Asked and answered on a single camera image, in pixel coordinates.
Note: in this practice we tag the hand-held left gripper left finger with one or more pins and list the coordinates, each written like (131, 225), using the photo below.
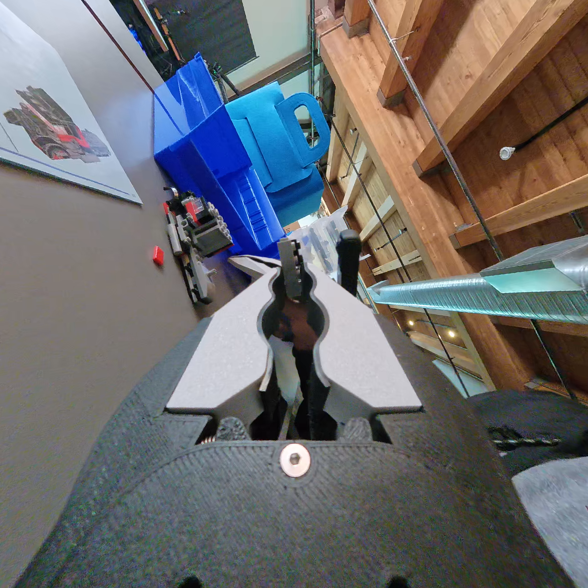
(216, 363)

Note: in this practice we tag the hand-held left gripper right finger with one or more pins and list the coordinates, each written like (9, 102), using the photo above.
(367, 363)

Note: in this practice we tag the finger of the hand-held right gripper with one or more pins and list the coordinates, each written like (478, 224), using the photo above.
(252, 265)

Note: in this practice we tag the grey toy brick assembly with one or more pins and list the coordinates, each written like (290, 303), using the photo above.
(289, 271)

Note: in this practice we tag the brown desk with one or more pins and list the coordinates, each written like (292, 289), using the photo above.
(69, 321)

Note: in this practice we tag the person's right hand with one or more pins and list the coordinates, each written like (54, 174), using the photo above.
(301, 324)

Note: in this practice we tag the clear plastic container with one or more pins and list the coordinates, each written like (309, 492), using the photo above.
(321, 234)

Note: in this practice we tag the toy brick truck model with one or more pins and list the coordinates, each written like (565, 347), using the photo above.
(206, 229)

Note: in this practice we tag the small red toy brick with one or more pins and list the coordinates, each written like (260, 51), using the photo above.
(158, 255)

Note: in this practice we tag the light blue felt bag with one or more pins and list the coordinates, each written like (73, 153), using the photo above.
(275, 138)

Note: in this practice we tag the blue plastic bin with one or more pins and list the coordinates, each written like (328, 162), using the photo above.
(202, 138)

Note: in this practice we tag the thin metal ceiling pipe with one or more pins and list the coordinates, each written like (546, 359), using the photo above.
(442, 142)

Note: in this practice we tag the person's black jacket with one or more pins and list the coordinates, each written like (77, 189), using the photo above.
(519, 413)

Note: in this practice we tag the white ceiling sprinkler head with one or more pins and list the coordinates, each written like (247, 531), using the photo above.
(506, 153)

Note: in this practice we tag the dark hanging panel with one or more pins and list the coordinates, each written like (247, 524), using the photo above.
(216, 27)

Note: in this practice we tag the person's grey shirt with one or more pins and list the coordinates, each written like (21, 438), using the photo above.
(560, 514)

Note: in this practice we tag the toy instruction booklet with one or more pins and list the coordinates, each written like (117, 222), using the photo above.
(27, 69)

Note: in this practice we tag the silver air duct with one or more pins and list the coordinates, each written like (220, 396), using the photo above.
(459, 296)

